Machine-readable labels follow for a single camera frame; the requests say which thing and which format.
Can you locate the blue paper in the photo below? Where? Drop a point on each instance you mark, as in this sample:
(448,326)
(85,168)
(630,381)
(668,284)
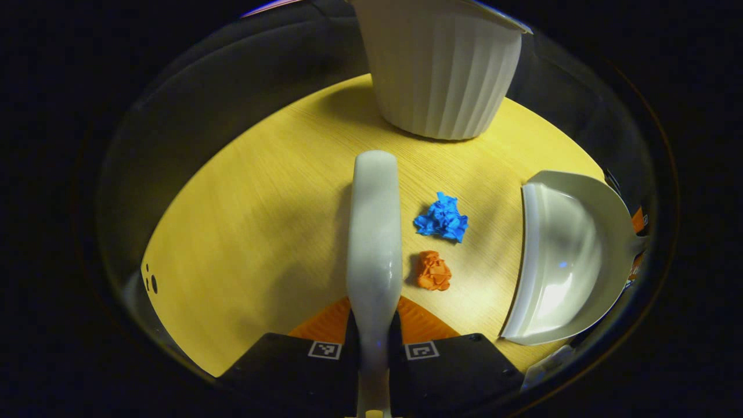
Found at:
(442,217)

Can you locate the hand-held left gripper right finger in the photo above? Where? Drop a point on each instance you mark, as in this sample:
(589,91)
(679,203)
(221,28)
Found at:
(453,374)

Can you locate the white ribbed garbage bin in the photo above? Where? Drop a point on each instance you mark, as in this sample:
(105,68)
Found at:
(441,69)

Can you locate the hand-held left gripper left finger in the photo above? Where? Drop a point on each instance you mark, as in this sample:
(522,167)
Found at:
(290,371)

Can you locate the white dustpan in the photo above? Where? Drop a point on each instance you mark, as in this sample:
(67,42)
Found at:
(569,261)

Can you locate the small white broom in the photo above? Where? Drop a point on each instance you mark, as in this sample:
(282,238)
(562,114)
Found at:
(374,232)

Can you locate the orange paper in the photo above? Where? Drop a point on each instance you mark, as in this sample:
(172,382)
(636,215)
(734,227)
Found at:
(433,271)

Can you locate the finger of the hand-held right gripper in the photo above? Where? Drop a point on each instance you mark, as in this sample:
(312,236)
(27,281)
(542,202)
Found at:
(640,222)
(636,268)

